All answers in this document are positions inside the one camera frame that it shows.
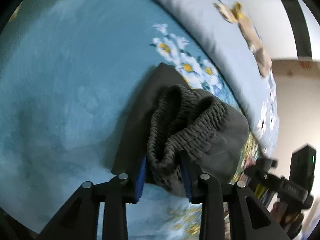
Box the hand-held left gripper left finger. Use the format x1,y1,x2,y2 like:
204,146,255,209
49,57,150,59
37,155,147,240

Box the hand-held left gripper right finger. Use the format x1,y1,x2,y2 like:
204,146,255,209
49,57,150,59
180,154,290,240

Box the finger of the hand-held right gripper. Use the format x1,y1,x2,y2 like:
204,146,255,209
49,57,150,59
244,158,278,181

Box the dark grey elastic-waist pants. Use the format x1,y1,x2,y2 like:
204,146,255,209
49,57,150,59
111,62,250,198

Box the person's right hand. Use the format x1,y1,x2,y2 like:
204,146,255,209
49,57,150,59
272,200,302,232

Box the blue floral bed sheet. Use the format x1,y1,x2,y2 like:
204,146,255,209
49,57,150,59
0,0,265,240

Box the grey-blue printed quilt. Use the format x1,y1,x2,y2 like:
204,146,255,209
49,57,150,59
125,0,279,153

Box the black door frame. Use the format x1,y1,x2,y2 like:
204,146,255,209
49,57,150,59
271,0,313,61

